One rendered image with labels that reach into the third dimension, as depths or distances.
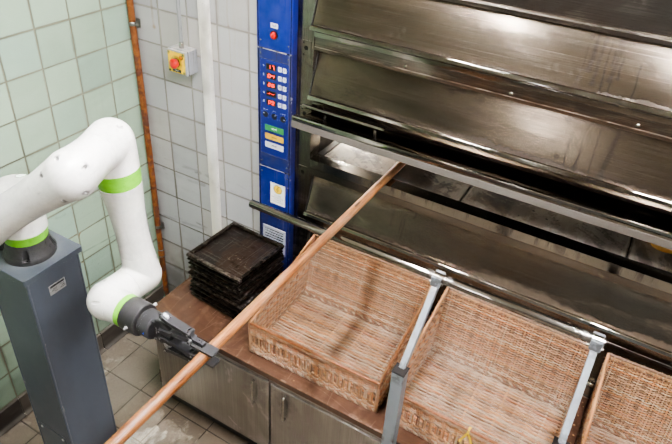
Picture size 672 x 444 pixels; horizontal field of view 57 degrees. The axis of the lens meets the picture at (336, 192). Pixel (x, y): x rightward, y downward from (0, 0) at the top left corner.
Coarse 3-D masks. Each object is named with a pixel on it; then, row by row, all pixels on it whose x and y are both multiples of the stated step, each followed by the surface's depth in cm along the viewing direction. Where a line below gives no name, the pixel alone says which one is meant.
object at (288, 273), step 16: (384, 176) 230; (368, 192) 220; (352, 208) 211; (336, 224) 203; (320, 240) 195; (304, 256) 188; (288, 272) 182; (272, 288) 175; (256, 304) 170; (240, 320) 164; (224, 336) 159; (192, 368) 150; (176, 384) 146; (160, 400) 142; (144, 416) 138; (128, 432) 135
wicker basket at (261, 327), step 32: (320, 256) 259; (288, 288) 250; (320, 288) 262; (352, 288) 255; (384, 288) 248; (416, 288) 241; (256, 320) 234; (288, 320) 252; (320, 320) 252; (384, 320) 251; (416, 320) 228; (256, 352) 236; (288, 352) 226; (320, 352) 238; (352, 352) 239; (384, 352) 240; (320, 384) 225; (352, 384) 226; (384, 384) 215
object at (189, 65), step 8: (168, 48) 247; (176, 48) 248; (184, 48) 248; (192, 48) 249; (168, 56) 249; (176, 56) 246; (184, 56) 245; (192, 56) 248; (168, 64) 251; (184, 64) 246; (192, 64) 249; (176, 72) 251; (184, 72) 248; (192, 72) 251
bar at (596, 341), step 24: (288, 216) 212; (336, 240) 204; (408, 264) 194; (432, 288) 191; (456, 288) 188; (528, 312) 179; (576, 336) 173; (600, 336) 171; (408, 360) 187; (576, 408) 169; (384, 432) 201
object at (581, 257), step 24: (312, 168) 246; (336, 168) 240; (360, 168) 241; (384, 192) 233; (408, 192) 228; (432, 192) 229; (456, 216) 221; (480, 216) 217; (528, 240) 211; (552, 240) 208; (600, 264) 201; (624, 264) 199
